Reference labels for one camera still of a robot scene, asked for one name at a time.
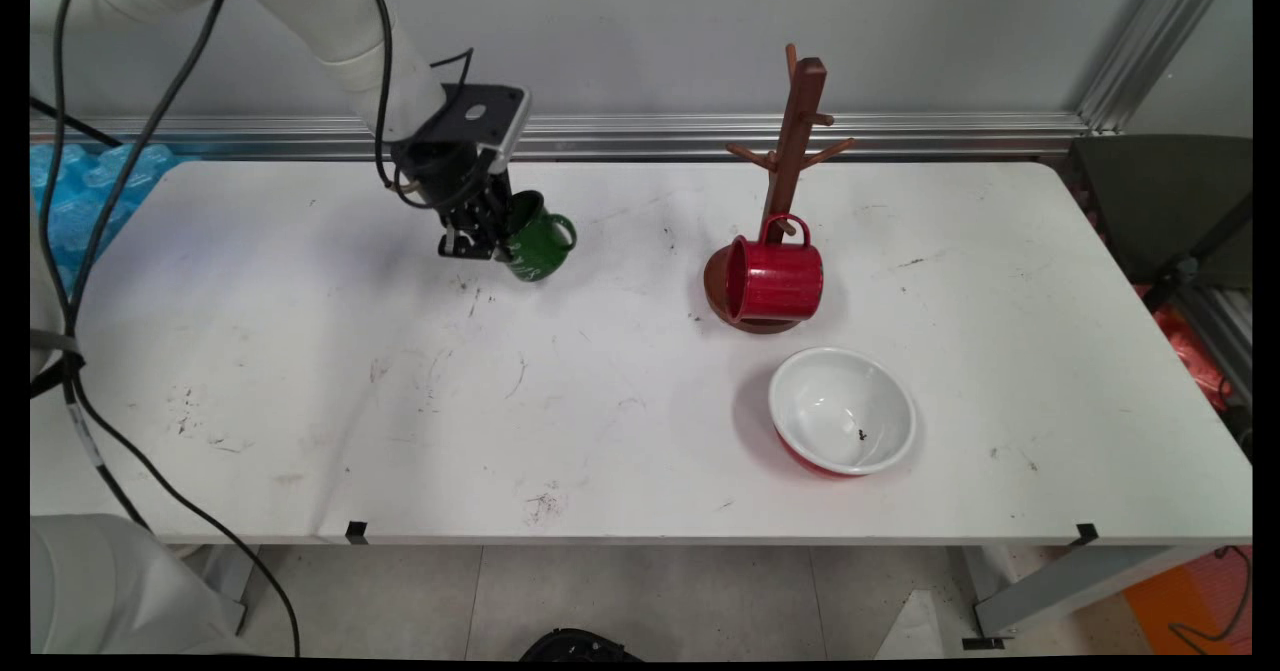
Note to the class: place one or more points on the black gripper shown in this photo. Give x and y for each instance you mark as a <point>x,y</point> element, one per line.
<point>455,176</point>

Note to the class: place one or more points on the green enamel mug white lettering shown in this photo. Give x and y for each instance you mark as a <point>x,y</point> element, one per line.
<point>540,246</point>

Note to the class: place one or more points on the white robot base link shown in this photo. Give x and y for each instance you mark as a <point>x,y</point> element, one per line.
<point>90,586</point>

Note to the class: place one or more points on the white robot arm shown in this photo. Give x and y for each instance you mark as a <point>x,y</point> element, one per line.
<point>320,21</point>

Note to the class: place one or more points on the red enamel mug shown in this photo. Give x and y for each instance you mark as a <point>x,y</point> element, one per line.
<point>775,276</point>

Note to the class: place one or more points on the black tape marker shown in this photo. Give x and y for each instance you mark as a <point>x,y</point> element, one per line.
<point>1087,534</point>
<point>357,532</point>

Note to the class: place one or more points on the brown wooden mug tree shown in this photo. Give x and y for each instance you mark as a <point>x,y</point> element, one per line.
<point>795,141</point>

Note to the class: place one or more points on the white bowl red outside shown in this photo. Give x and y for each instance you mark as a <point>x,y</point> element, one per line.
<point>840,411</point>

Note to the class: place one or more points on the blue bubble wrap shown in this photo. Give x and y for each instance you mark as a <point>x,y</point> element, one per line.
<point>70,201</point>

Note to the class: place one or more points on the black round floor object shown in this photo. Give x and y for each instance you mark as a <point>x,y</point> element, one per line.
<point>580,646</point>

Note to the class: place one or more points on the white table leg black foot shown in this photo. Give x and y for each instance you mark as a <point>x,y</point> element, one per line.
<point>1070,586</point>

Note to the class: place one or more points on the red plastic bag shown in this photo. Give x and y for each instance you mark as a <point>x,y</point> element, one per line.
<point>1190,351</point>

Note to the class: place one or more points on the orange floor mat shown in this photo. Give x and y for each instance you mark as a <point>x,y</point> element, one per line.
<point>1200,601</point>

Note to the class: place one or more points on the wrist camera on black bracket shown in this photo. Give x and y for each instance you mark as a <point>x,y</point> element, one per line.
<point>485,116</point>

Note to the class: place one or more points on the horizontal aluminium frame rail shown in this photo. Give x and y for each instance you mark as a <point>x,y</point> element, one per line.
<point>650,136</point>

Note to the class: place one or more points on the slanted aluminium frame post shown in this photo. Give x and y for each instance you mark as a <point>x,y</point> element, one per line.
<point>1150,46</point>

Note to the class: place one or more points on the aluminium side rail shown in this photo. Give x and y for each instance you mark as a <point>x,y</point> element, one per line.
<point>1225,336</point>

